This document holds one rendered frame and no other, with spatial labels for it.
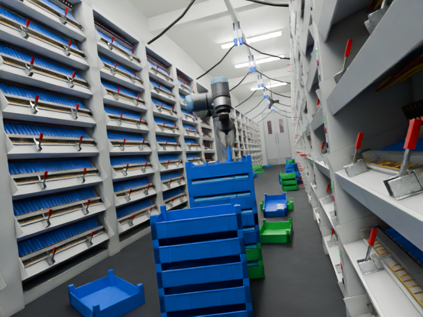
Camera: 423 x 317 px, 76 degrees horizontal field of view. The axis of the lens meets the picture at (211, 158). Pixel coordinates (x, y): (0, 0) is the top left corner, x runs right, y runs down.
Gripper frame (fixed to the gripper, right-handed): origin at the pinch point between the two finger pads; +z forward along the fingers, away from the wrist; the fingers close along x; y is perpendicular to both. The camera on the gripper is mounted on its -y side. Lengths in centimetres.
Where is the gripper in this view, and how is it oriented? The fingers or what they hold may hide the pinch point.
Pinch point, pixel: (228, 146)
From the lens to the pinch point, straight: 125.9
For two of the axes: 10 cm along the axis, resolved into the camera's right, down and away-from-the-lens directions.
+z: 1.1, 9.6, -2.6
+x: -9.9, 1.1, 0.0
